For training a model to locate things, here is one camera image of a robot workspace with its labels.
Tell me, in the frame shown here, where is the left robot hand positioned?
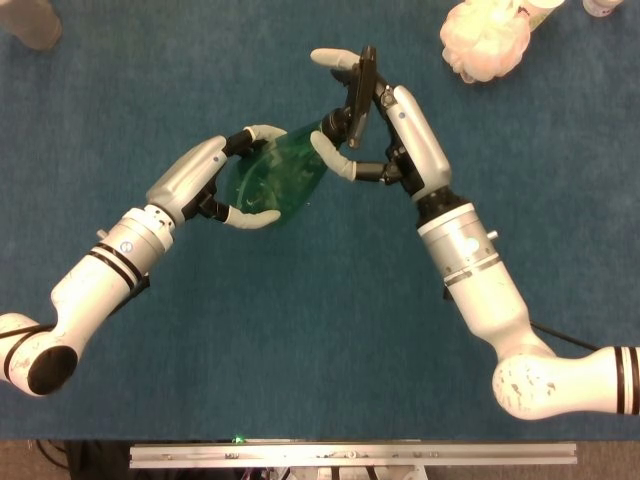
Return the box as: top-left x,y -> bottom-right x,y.
145,124 -> 290,233

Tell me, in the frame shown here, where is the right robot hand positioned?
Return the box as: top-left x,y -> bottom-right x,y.
309,47 -> 454,204

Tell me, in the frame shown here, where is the green spray bottle black trigger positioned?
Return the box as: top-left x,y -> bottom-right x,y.
221,44 -> 380,227

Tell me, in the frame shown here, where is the white mesh bath pouf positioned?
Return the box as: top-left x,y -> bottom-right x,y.
439,0 -> 533,85

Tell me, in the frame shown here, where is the white tube green print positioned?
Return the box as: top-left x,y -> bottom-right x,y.
519,0 -> 569,30

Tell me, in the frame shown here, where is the blue felt table cover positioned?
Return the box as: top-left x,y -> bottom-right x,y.
0,0 -> 640,442

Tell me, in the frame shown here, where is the grey cylinder container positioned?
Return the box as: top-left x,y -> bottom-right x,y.
0,0 -> 64,52

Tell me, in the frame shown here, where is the small white jar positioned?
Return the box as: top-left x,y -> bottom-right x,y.
581,0 -> 627,18

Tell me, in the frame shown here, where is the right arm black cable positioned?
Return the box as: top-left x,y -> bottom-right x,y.
528,319 -> 602,352

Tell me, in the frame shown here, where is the aluminium profile rail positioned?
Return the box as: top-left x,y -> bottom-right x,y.
128,440 -> 578,470

